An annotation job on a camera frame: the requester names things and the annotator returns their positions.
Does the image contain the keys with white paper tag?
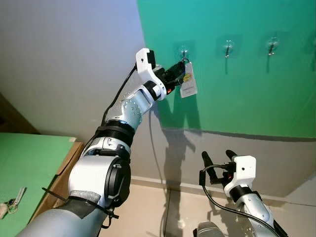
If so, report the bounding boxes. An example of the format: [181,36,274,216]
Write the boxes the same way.
[178,58,198,99]

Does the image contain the keys with pale tag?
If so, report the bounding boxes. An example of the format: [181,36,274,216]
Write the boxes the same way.
[0,186,27,219]

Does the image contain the grey robot leg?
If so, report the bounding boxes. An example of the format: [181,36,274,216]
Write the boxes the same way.
[197,221,226,237]

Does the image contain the green table mat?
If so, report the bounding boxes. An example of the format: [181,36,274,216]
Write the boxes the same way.
[0,132,78,237]

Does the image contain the clear adhesive wall hook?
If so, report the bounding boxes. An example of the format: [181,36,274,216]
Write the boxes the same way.
[261,33,283,58]
[175,40,195,63]
[217,37,239,61]

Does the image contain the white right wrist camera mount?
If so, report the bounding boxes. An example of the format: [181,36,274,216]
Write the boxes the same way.
[223,155,257,198]

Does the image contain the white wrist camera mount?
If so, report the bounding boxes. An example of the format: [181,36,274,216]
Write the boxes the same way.
[223,155,257,198]
[135,47,169,101]

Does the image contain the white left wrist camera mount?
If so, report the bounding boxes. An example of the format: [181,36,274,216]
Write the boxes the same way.
[135,47,169,101]

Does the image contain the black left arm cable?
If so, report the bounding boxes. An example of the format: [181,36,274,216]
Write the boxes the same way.
[101,64,139,127]

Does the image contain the green wall board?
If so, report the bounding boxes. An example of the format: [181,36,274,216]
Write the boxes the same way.
[136,0,316,140]

